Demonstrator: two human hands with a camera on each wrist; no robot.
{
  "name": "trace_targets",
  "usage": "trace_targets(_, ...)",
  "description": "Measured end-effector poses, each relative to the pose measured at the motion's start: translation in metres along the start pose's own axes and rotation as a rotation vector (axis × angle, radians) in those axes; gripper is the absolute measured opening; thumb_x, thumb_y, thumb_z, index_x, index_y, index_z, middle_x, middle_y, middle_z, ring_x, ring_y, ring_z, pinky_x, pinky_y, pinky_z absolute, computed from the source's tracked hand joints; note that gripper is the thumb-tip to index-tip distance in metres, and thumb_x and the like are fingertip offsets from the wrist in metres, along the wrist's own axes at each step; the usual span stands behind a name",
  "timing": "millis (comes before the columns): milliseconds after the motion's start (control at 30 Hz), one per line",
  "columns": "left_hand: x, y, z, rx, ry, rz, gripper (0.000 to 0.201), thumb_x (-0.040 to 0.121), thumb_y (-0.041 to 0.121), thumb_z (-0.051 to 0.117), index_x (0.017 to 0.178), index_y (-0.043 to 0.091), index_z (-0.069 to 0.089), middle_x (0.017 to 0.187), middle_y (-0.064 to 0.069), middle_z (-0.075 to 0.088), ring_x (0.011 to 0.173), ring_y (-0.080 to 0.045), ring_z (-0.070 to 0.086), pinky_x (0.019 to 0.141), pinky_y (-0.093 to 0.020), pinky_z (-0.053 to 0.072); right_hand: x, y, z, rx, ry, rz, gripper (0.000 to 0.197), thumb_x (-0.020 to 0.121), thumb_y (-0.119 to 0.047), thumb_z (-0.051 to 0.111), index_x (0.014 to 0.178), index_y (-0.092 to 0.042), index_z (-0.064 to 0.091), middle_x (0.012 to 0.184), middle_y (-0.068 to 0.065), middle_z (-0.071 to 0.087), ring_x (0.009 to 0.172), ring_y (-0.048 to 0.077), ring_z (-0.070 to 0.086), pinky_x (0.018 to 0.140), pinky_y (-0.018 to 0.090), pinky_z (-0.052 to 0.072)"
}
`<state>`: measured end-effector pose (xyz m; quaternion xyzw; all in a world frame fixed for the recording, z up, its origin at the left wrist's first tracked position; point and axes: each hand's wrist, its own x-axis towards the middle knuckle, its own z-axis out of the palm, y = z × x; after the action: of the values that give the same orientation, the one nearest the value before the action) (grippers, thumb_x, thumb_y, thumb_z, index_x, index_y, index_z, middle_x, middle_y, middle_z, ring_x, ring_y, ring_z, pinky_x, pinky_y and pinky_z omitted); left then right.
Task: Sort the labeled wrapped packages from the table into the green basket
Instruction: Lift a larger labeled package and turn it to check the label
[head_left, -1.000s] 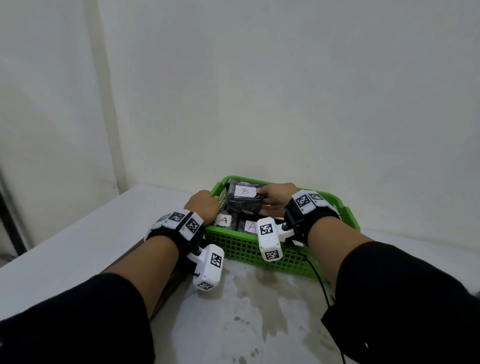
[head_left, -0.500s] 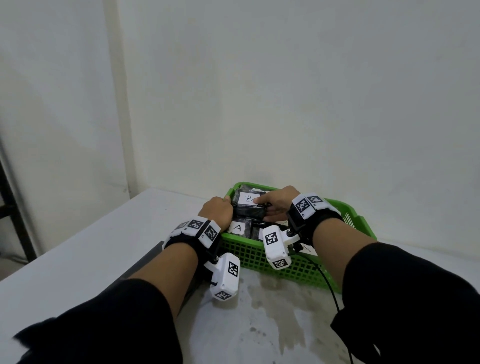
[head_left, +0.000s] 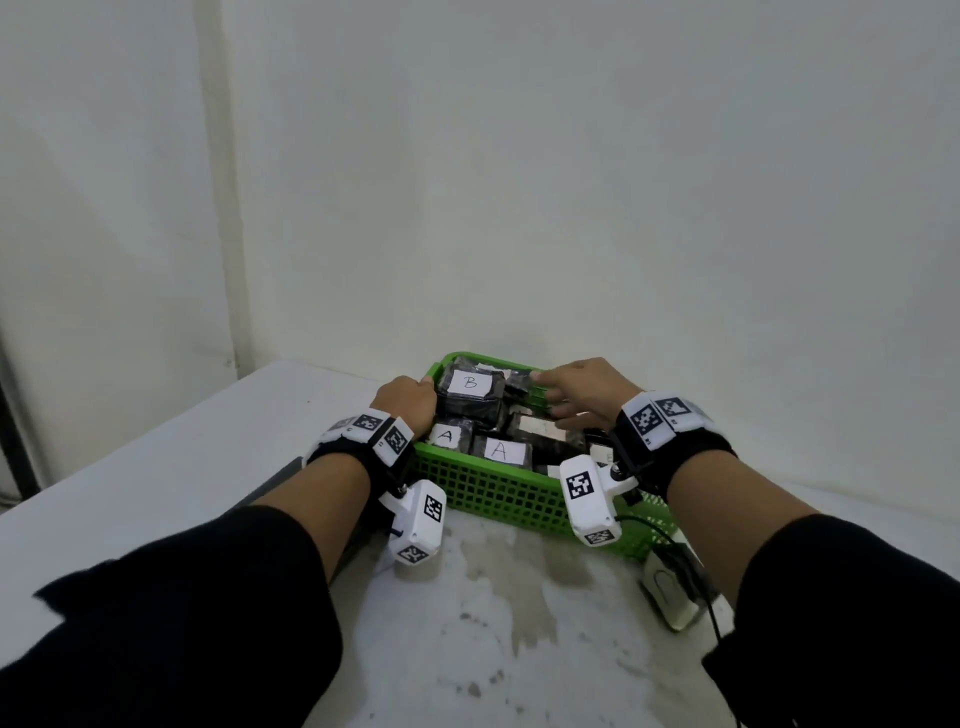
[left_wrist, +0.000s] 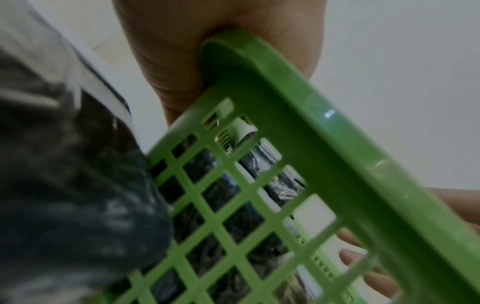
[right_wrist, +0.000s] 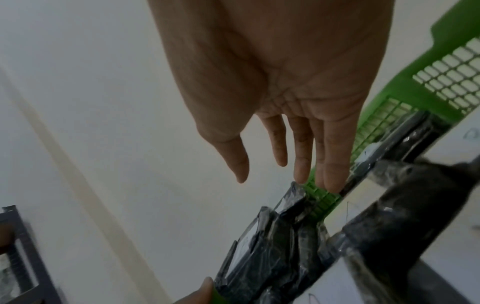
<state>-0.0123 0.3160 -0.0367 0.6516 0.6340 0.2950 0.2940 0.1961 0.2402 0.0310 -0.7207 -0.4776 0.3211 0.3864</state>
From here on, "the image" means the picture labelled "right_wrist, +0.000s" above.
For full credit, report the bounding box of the person's right hand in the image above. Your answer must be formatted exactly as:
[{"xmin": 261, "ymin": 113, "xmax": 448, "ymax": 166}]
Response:
[{"xmin": 146, "ymin": 0, "xmax": 397, "ymax": 193}]

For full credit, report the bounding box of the person's left hand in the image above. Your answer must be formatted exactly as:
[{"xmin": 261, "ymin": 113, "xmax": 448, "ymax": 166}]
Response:
[{"xmin": 171, "ymin": 276, "xmax": 216, "ymax": 304}]

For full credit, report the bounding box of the green plastic mesh basket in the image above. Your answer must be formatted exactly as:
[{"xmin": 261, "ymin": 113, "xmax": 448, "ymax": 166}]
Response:
[{"xmin": 210, "ymin": 0, "xmax": 480, "ymax": 302}]

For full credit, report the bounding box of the black packet labelled B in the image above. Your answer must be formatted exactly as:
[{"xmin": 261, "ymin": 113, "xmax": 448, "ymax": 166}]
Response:
[{"xmin": 350, "ymin": 110, "xmax": 480, "ymax": 185}]

